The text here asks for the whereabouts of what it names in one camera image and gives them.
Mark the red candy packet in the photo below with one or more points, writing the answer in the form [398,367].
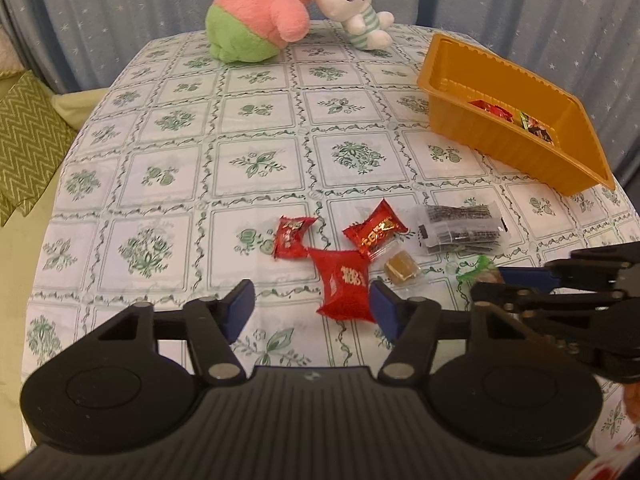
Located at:
[375,232]
[292,237]
[345,285]

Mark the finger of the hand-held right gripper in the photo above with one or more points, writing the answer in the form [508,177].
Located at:
[505,297]
[525,277]

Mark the light green sofa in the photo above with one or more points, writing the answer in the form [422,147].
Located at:
[25,285]

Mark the clear packet of black sticks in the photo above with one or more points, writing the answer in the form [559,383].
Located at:
[460,230]

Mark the small yellow-brown candy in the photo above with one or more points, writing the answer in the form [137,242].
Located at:
[400,267]

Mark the green zigzag cushion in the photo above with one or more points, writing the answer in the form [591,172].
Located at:
[15,210]
[30,140]

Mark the beige quilted pillow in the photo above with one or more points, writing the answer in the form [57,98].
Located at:
[7,57]

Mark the orange plastic tray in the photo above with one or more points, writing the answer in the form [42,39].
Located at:
[500,145]

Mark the long green snack packet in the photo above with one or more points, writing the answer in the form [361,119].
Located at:
[475,265]

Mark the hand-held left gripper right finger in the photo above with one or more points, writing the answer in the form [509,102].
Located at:
[387,310]

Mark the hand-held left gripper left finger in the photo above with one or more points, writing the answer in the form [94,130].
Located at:
[239,310]

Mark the pink green star plush toy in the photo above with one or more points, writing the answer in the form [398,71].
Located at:
[250,10]

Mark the white red patterned cloth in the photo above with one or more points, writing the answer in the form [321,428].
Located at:
[607,465]

